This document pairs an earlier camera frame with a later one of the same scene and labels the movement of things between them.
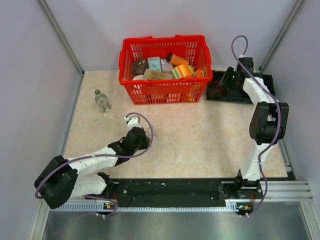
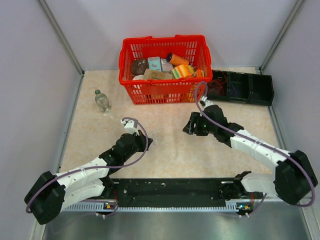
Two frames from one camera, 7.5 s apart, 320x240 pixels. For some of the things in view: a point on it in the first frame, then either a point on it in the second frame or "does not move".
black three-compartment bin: (227, 85) does not move
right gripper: (224, 82) → (195, 118)
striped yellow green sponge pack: (182, 71) does not move
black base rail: (179, 192) does not move
